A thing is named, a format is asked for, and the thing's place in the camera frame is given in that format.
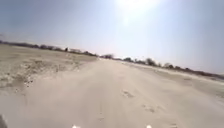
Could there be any dry sandy verge ground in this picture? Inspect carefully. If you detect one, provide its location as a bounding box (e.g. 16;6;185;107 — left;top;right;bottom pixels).
121;61;224;101

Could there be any distant row of trees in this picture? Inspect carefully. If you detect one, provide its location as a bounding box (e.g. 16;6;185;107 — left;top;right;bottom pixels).
0;40;224;81

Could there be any dry sparse grass ground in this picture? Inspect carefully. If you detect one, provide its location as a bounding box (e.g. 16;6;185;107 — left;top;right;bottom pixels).
0;43;98;92

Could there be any pale sandy dirt track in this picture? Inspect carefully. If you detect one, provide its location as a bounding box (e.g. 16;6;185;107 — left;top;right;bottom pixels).
0;58;224;128

